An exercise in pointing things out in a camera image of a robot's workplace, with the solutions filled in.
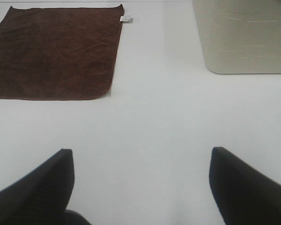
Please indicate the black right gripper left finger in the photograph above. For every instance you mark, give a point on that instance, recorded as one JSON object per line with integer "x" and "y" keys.
{"x": 41, "y": 197}

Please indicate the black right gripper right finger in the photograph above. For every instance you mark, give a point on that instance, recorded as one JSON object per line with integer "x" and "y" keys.
{"x": 243, "y": 195}

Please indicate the brown towel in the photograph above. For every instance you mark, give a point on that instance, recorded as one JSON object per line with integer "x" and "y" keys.
{"x": 58, "y": 53}

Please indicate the beige storage bin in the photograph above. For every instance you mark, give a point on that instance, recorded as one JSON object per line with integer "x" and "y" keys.
{"x": 240, "y": 36}

